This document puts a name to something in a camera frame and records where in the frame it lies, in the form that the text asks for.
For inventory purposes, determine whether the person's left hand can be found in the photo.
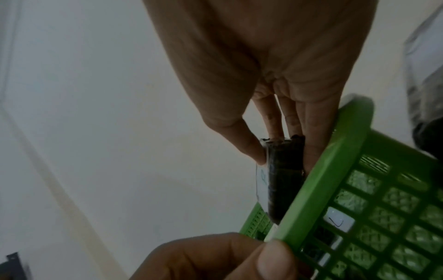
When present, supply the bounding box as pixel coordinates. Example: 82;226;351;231
129;232;300;280

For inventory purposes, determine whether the person's right hand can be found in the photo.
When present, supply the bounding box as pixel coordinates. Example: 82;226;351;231
141;0;378;174

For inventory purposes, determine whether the black packet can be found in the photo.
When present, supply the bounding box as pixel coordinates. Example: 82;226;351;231
255;135;306;224

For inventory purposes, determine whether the green plastic mesh basket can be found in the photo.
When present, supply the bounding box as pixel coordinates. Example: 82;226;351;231
238;94;443;280

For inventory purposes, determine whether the pile of black packets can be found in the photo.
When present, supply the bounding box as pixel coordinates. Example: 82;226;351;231
403;4;443;161

